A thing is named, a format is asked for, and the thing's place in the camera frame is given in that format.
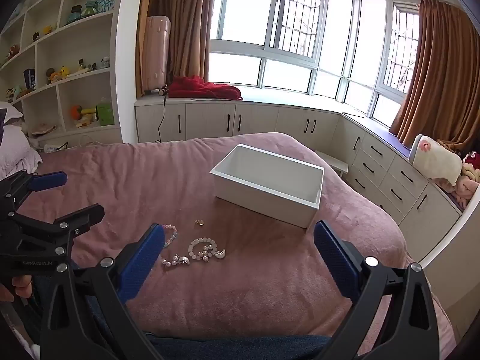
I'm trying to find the white garment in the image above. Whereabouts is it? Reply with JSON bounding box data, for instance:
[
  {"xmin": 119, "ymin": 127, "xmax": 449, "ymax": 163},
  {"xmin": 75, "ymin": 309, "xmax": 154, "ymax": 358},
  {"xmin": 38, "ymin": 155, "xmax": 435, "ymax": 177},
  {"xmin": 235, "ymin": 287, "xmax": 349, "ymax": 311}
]
[{"xmin": 15, "ymin": 335, "xmax": 41, "ymax": 360}]

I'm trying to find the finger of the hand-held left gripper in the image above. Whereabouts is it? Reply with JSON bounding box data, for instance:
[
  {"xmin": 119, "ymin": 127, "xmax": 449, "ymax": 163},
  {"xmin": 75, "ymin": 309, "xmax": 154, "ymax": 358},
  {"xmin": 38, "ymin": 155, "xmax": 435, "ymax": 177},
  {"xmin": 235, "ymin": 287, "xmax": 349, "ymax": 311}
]
[
  {"xmin": 7, "ymin": 203, "xmax": 106, "ymax": 258},
  {"xmin": 0, "ymin": 170, "xmax": 68, "ymax": 211}
]

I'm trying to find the pile of plush toys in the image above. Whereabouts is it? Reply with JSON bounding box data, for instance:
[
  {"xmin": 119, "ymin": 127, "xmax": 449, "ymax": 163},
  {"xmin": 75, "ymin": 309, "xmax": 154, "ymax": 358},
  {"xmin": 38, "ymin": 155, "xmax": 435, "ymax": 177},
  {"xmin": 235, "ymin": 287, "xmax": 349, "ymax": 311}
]
[{"xmin": 452, "ymin": 150, "xmax": 480, "ymax": 210}]

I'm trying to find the orange plush toy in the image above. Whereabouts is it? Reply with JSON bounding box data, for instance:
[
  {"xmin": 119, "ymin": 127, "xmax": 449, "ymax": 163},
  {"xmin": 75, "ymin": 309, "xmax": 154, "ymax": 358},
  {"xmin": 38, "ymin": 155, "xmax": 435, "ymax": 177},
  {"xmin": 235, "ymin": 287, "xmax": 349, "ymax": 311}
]
[{"xmin": 70, "ymin": 104, "xmax": 97, "ymax": 128}]

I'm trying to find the pink blanket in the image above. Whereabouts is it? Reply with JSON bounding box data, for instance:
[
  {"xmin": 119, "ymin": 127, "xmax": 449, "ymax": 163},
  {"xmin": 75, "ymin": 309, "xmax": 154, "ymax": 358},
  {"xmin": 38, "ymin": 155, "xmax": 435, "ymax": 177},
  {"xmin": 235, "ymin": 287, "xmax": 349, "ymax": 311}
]
[{"xmin": 15, "ymin": 132, "xmax": 456, "ymax": 360}]

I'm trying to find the white storage box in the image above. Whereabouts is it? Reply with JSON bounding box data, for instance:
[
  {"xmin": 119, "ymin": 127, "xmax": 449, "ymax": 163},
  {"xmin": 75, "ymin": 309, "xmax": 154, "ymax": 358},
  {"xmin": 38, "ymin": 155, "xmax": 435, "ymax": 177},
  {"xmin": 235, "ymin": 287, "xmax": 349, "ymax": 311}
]
[{"xmin": 209, "ymin": 143, "xmax": 325, "ymax": 229}]

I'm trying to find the pink white bead bracelet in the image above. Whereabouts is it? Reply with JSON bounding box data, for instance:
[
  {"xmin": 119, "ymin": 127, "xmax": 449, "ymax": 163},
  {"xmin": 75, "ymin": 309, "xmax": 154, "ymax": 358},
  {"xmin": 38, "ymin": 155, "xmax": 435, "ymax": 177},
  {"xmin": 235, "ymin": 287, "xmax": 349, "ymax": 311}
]
[{"xmin": 162, "ymin": 224, "xmax": 180, "ymax": 248}]

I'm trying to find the black cable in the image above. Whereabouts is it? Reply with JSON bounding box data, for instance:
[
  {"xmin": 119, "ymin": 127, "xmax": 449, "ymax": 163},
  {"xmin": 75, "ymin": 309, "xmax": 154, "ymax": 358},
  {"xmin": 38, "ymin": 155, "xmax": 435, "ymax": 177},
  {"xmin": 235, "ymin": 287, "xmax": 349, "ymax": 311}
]
[{"xmin": 156, "ymin": 86, "xmax": 170, "ymax": 143}]

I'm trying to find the green box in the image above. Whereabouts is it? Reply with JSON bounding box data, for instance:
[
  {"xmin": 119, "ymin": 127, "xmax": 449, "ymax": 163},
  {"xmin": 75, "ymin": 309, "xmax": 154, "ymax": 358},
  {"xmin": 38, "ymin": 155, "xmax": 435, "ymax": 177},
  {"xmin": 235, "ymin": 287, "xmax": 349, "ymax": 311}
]
[{"xmin": 95, "ymin": 97, "xmax": 115, "ymax": 127}]

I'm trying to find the small white stool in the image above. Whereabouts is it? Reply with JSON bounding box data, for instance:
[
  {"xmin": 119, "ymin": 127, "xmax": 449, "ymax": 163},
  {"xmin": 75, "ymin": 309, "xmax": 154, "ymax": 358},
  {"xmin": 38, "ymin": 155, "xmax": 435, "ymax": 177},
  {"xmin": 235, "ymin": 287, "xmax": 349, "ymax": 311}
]
[{"xmin": 314, "ymin": 150, "xmax": 349, "ymax": 178}]

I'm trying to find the straw hat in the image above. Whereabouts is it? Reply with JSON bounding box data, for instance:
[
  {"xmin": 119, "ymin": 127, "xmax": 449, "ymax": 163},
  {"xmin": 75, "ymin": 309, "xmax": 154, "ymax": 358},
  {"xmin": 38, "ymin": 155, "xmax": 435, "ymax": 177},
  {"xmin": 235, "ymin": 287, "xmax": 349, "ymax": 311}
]
[{"xmin": 29, "ymin": 123, "xmax": 58, "ymax": 136}]

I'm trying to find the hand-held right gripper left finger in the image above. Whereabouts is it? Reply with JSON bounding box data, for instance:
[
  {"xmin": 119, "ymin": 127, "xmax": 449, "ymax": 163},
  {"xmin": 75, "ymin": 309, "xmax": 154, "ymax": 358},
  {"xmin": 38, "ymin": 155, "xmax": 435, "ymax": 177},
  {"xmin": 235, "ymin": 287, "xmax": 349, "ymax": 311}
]
[{"xmin": 39, "ymin": 223, "xmax": 166, "ymax": 360}]

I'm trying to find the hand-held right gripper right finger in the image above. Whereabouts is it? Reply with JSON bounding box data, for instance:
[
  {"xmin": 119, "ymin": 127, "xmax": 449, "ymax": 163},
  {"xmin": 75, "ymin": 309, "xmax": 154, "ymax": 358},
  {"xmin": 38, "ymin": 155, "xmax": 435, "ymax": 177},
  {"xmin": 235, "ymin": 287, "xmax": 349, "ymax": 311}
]
[{"xmin": 313, "ymin": 220, "xmax": 440, "ymax": 360}]

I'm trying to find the white window cabinet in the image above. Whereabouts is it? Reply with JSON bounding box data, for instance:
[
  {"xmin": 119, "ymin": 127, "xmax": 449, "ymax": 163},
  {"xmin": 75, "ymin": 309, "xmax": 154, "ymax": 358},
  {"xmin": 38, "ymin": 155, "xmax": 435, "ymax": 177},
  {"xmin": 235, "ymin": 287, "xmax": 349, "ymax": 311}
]
[{"xmin": 134, "ymin": 95, "xmax": 464, "ymax": 268}]

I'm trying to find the white window frame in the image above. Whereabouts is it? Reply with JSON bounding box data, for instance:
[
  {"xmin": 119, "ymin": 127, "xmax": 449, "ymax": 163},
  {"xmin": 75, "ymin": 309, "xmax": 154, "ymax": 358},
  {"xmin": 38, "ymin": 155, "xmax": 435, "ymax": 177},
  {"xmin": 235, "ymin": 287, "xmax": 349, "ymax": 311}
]
[{"xmin": 207, "ymin": 0, "xmax": 423, "ymax": 129}]

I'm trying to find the yellow duck plush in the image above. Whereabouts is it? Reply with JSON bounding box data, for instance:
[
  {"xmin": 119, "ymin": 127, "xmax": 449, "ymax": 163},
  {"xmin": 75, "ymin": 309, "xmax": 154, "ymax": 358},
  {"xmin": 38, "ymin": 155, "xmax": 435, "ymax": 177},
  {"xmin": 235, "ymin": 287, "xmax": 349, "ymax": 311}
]
[{"xmin": 46, "ymin": 66, "xmax": 72, "ymax": 84}]

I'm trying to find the red cloth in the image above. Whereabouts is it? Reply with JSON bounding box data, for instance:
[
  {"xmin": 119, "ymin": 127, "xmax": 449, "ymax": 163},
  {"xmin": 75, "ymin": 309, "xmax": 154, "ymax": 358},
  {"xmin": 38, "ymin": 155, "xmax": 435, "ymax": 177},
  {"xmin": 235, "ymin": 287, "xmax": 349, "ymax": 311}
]
[{"xmin": 168, "ymin": 76, "xmax": 244, "ymax": 101}]

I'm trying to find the purple window seat cushion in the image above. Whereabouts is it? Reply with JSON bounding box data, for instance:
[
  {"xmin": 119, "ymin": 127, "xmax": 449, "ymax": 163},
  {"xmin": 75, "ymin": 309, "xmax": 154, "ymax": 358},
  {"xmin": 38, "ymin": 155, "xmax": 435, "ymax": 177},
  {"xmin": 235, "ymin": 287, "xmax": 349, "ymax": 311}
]
[{"xmin": 344, "ymin": 114, "xmax": 418, "ymax": 159}]

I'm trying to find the white shelf unit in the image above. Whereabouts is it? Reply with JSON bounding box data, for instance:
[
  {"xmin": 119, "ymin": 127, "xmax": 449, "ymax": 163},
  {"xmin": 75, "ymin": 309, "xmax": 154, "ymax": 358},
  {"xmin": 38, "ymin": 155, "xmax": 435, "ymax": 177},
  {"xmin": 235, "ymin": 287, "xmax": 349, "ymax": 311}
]
[{"xmin": 0, "ymin": 0, "xmax": 127, "ymax": 148}]

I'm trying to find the cream flower pillow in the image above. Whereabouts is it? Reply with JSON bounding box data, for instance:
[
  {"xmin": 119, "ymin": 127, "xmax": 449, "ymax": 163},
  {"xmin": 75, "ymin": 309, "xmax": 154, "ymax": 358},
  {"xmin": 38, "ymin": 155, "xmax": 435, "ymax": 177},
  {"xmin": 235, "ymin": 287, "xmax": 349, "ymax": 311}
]
[{"xmin": 412, "ymin": 134, "xmax": 464, "ymax": 188}]

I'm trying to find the person's left hand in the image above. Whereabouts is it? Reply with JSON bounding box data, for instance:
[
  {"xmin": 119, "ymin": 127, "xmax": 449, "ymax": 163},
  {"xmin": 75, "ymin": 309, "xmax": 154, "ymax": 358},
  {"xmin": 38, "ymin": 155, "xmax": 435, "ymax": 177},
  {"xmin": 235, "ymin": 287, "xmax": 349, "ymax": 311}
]
[{"xmin": 0, "ymin": 275, "xmax": 34, "ymax": 303}]

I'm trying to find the pearl moon earring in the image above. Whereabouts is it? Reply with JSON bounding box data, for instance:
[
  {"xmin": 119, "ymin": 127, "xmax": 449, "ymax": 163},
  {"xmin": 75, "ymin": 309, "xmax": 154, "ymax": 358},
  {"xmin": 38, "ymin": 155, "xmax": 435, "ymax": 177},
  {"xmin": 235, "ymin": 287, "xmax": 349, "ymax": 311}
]
[
  {"xmin": 161, "ymin": 254, "xmax": 191, "ymax": 270},
  {"xmin": 202, "ymin": 245, "xmax": 228, "ymax": 262}
]

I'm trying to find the pink suitcase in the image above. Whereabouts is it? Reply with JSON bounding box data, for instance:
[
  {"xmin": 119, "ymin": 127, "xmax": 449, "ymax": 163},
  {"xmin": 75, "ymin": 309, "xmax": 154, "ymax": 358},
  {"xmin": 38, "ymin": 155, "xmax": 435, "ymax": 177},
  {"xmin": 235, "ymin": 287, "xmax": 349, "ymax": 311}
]
[{"xmin": 142, "ymin": 16, "xmax": 172, "ymax": 94}]

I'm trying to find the brown curtain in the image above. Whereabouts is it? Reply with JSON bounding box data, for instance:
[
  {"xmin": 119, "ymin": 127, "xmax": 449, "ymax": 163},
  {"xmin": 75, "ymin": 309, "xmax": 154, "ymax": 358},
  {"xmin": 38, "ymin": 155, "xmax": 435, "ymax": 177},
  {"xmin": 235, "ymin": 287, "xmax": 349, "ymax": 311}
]
[
  {"xmin": 137, "ymin": 0, "xmax": 222, "ymax": 91},
  {"xmin": 389, "ymin": 0, "xmax": 480, "ymax": 155}
]

